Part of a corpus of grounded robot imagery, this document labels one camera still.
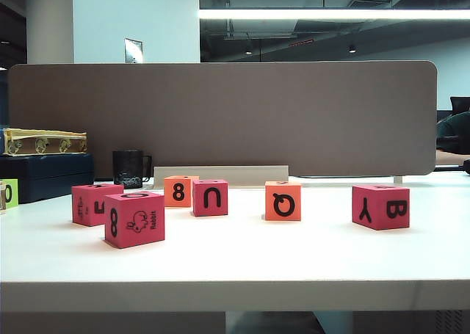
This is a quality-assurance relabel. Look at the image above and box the orange block with letter Q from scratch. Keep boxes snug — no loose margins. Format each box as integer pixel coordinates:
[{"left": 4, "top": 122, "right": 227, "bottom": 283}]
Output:
[{"left": 264, "top": 181, "right": 303, "bottom": 222}]

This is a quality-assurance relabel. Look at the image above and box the brown desk divider panel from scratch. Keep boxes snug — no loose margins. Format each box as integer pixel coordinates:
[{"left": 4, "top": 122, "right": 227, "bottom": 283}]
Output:
[{"left": 7, "top": 60, "right": 438, "bottom": 178}]

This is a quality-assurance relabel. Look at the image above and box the white ceiling light strip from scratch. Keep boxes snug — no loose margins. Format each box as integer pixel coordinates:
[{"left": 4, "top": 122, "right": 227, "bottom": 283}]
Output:
[{"left": 199, "top": 7, "right": 470, "bottom": 20}]

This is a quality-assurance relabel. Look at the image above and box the pink block with number five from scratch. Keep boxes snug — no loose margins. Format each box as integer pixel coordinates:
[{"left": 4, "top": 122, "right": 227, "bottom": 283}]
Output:
[{"left": 71, "top": 183, "right": 125, "bottom": 227}]

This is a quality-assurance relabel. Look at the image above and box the dark green office chair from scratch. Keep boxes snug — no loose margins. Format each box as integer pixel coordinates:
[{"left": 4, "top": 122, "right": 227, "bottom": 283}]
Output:
[{"left": 435, "top": 110, "right": 470, "bottom": 153}]

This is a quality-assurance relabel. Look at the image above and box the dark blue box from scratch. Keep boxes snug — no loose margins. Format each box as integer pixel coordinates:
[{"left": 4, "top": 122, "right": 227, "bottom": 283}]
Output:
[{"left": 0, "top": 152, "right": 95, "bottom": 205}]

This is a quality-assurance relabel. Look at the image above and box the yellow printed box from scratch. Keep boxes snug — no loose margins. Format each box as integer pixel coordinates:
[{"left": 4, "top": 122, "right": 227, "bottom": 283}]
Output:
[{"left": 1, "top": 127, "right": 89, "bottom": 156}]

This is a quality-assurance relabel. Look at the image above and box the black chair backrest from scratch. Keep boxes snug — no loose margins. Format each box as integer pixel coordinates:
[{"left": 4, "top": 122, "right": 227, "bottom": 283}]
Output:
[{"left": 449, "top": 95, "right": 470, "bottom": 113}]

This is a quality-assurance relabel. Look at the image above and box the black mug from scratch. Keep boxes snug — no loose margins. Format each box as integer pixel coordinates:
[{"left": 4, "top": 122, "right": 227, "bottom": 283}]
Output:
[{"left": 112, "top": 149, "right": 153, "bottom": 189}]

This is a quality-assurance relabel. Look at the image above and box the black object on far desk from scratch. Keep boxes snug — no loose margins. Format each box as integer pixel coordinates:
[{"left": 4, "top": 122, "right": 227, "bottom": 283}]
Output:
[{"left": 434, "top": 158, "right": 470, "bottom": 176}]

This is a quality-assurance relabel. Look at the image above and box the beige cable tray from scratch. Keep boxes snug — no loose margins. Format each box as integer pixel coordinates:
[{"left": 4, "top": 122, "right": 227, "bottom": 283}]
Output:
[{"left": 153, "top": 165, "right": 290, "bottom": 189}]

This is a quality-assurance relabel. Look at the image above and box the orange block with number eight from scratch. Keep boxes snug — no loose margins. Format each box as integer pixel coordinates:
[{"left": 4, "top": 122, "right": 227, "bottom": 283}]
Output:
[{"left": 164, "top": 175, "right": 200, "bottom": 208}]

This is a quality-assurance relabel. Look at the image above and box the pink block with tree print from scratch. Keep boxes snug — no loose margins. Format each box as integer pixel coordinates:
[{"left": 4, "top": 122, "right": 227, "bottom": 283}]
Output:
[{"left": 192, "top": 178, "right": 229, "bottom": 217}]

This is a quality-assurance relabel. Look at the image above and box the pink block with rabbit print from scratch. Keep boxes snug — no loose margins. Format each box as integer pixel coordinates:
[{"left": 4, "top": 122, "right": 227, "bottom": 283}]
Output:
[{"left": 104, "top": 192, "right": 165, "bottom": 250}]

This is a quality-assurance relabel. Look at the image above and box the green block with zero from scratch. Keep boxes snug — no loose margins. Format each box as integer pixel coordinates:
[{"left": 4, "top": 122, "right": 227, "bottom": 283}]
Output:
[{"left": 0, "top": 178, "right": 19, "bottom": 209}]

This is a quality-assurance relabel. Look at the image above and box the pink block with letter Y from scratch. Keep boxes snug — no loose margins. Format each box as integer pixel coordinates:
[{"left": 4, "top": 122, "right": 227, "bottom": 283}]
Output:
[{"left": 351, "top": 184, "right": 411, "bottom": 231}]

